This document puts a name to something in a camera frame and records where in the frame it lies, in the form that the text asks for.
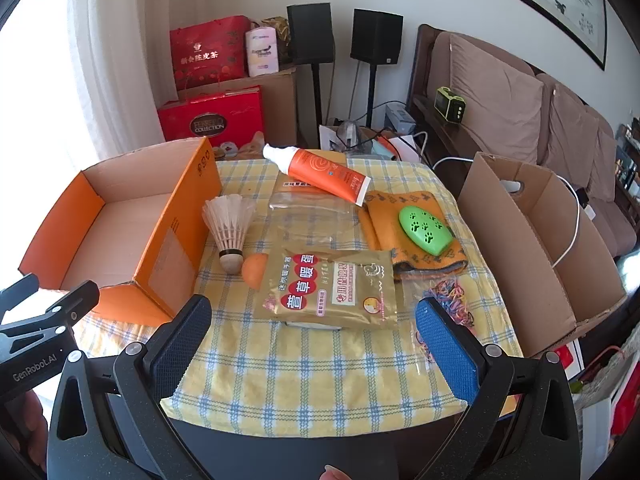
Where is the white feather shuttlecock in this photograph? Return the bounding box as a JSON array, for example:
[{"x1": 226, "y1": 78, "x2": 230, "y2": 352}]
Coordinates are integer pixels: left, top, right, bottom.
[{"x1": 203, "y1": 194, "x2": 257, "y2": 275}]

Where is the white curtain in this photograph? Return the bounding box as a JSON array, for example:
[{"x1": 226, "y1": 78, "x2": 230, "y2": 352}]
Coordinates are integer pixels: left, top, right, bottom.
[{"x1": 70, "y1": 0, "x2": 206, "y2": 159}]

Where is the clear plastic jar yellow lid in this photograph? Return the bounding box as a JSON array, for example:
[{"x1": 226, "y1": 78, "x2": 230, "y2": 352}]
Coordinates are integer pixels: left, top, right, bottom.
[{"x1": 267, "y1": 172, "x2": 368, "y2": 250}]

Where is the orange cardboard box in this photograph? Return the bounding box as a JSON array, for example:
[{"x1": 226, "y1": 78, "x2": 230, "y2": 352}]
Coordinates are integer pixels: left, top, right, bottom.
[{"x1": 18, "y1": 138, "x2": 221, "y2": 327}]

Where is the bag of colourful rubber bands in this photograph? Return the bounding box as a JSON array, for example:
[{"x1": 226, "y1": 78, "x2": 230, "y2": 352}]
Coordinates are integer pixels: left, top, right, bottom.
[{"x1": 401, "y1": 278, "x2": 476, "y2": 367}]

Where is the white tissue roll pack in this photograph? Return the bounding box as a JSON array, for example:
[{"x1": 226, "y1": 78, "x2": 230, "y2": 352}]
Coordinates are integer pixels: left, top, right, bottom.
[{"x1": 245, "y1": 26, "x2": 280, "y2": 77}]

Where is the white charging cable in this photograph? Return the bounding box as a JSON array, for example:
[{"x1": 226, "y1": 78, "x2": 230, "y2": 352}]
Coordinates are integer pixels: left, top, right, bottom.
[{"x1": 432, "y1": 155, "x2": 583, "y2": 270}]

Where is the yellow checked tablecloth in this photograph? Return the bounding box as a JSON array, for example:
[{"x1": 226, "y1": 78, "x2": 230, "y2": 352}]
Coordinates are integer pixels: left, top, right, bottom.
[{"x1": 74, "y1": 159, "x2": 523, "y2": 438}]

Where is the gold hand warmer packet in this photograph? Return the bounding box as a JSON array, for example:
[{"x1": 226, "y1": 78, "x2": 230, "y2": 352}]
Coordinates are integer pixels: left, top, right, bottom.
[{"x1": 254, "y1": 243, "x2": 398, "y2": 330}]

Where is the right black speaker on stand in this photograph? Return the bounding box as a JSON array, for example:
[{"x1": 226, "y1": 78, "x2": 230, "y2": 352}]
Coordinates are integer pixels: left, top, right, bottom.
[{"x1": 350, "y1": 9, "x2": 404, "y2": 128}]

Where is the green paw print case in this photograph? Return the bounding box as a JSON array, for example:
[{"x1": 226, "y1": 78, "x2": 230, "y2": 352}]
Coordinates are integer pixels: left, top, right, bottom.
[{"x1": 398, "y1": 206, "x2": 454, "y2": 257}]

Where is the box with cluttered gadgets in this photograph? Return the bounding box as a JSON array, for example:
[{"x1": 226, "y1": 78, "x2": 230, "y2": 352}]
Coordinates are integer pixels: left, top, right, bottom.
[{"x1": 318, "y1": 101, "x2": 428, "y2": 165}]

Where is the left black speaker on stand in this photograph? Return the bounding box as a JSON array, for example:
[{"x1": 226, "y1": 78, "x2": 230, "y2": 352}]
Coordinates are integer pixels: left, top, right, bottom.
[{"x1": 286, "y1": 2, "x2": 335, "y2": 142}]

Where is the orange ball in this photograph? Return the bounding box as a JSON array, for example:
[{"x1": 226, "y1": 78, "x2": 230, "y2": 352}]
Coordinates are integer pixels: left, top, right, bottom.
[{"x1": 241, "y1": 254, "x2": 268, "y2": 290}]

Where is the person's hand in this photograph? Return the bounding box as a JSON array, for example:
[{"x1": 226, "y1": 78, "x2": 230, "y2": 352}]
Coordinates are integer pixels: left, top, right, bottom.
[{"x1": 319, "y1": 465, "x2": 352, "y2": 480}]

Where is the red Ferrero gift bag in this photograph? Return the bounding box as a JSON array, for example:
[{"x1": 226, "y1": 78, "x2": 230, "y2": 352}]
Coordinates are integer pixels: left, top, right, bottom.
[{"x1": 157, "y1": 86, "x2": 264, "y2": 148}]

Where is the brown sofa with cushions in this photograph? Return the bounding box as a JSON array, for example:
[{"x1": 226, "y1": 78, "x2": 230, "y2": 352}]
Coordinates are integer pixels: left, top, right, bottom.
[{"x1": 408, "y1": 24, "x2": 639, "y2": 258}]

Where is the large brown carton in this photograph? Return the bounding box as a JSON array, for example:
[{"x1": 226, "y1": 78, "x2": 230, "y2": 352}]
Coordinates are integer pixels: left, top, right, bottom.
[{"x1": 178, "y1": 67, "x2": 298, "y2": 146}]

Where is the dark red tea gift bag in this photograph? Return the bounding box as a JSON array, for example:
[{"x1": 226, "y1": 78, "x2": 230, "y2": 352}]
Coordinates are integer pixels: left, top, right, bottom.
[{"x1": 169, "y1": 15, "x2": 250, "y2": 90}]

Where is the brown cardboard box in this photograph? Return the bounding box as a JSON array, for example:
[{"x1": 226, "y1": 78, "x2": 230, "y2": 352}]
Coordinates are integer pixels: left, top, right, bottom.
[{"x1": 458, "y1": 153, "x2": 627, "y2": 356}]

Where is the black speaker on stand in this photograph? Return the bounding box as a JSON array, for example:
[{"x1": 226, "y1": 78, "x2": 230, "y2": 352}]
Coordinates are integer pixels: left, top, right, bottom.
[
  {"x1": 350, "y1": 9, "x2": 404, "y2": 128},
  {"x1": 286, "y1": 2, "x2": 335, "y2": 142}
]

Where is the orange patterned towel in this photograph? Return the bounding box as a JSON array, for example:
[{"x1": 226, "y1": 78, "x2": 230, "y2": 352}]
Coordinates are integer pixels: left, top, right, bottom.
[{"x1": 358, "y1": 191, "x2": 468, "y2": 278}]

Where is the green black radio clock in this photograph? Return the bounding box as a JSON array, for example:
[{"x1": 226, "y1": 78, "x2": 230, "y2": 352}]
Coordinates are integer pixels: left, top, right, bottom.
[{"x1": 434, "y1": 86, "x2": 466, "y2": 124}]

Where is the orange white lotion tube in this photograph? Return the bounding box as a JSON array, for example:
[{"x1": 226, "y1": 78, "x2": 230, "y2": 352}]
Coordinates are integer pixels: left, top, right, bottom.
[{"x1": 262, "y1": 144, "x2": 371, "y2": 207}]

